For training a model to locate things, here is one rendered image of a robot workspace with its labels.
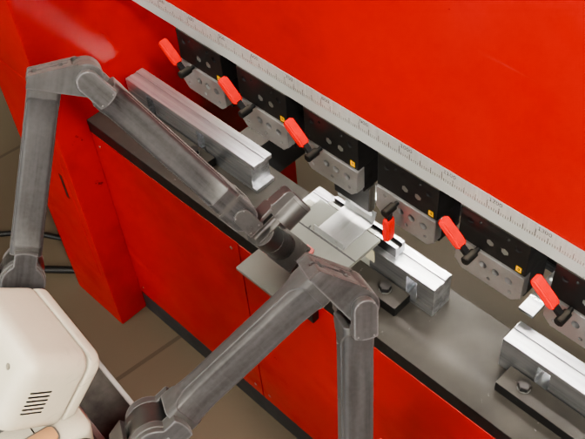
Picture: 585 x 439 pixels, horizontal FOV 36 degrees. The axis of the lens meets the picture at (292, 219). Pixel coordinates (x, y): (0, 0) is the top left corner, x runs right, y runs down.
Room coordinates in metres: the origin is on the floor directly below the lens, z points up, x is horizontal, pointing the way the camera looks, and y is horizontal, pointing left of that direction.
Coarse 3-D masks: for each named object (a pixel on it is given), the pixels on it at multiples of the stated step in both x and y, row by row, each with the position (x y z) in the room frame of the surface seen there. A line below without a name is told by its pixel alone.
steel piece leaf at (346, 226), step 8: (344, 208) 1.35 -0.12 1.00; (336, 216) 1.33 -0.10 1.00; (344, 216) 1.32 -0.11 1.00; (352, 216) 1.32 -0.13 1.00; (360, 216) 1.32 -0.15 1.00; (328, 224) 1.30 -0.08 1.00; (336, 224) 1.30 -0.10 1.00; (344, 224) 1.30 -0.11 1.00; (352, 224) 1.30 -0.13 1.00; (360, 224) 1.30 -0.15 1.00; (368, 224) 1.29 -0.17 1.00; (320, 232) 1.28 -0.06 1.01; (328, 232) 1.28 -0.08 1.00; (336, 232) 1.28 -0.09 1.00; (344, 232) 1.28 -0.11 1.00; (352, 232) 1.28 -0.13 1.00; (360, 232) 1.27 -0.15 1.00; (336, 240) 1.24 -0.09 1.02; (344, 240) 1.25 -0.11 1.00; (352, 240) 1.25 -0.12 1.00; (344, 248) 1.23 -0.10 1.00
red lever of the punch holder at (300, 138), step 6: (288, 120) 1.37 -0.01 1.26; (294, 120) 1.37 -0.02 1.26; (288, 126) 1.36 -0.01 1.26; (294, 126) 1.36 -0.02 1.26; (294, 132) 1.35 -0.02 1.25; (300, 132) 1.35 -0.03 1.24; (294, 138) 1.34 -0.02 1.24; (300, 138) 1.34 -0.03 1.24; (306, 138) 1.34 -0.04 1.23; (300, 144) 1.33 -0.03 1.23; (306, 144) 1.33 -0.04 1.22; (306, 150) 1.32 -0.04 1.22; (312, 150) 1.33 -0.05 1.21; (318, 150) 1.33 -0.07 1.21; (306, 156) 1.31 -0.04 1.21; (312, 156) 1.31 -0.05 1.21
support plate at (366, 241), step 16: (320, 208) 1.35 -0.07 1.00; (304, 224) 1.31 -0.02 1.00; (320, 224) 1.31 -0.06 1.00; (304, 240) 1.27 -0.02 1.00; (320, 240) 1.26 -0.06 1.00; (368, 240) 1.25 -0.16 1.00; (256, 256) 1.24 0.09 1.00; (320, 256) 1.22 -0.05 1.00; (336, 256) 1.21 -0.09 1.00; (352, 256) 1.21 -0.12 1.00; (240, 272) 1.20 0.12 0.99; (256, 272) 1.19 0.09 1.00; (272, 272) 1.19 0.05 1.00; (288, 272) 1.18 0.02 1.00; (272, 288) 1.14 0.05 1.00
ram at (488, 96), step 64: (192, 0) 1.62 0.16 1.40; (256, 0) 1.46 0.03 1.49; (320, 0) 1.33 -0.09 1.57; (384, 0) 1.22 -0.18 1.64; (448, 0) 1.12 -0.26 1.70; (512, 0) 1.04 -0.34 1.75; (576, 0) 0.97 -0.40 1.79; (320, 64) 1.34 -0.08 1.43; (384, 64) 1.22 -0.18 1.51; (448, 64) 1.12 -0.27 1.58; (512, 64) 1.03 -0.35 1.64; (576, 64) 0.96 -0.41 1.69; (384, 128) 1.22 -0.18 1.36; (448, 128) 1.11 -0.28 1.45; (512, 128) 1.02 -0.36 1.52; (576, 128) 0.94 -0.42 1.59; (448, 192) 1.10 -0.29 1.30; (512, 192) 1.00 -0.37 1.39; (576, 192) 0.92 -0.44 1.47
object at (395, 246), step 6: (336, 198) 1.38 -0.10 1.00; (336, 204) 1.37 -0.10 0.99; (342, 204) 1.37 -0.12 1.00; (372, 228) 1.29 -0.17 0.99; (378, 228) 1.29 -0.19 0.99; (378, 234) 1.26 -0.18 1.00; (390, 240) 1.25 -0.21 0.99; (396, 240) 1.25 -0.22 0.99; (402, 240) 1.24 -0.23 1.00; (384, 246) 1.24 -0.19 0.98; (390, 246) 1.23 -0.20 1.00; (396, 246) 1.23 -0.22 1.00; (402, 246) 1.23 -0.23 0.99; (390, 252) 1.23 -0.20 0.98; (396, 252) 1.22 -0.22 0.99
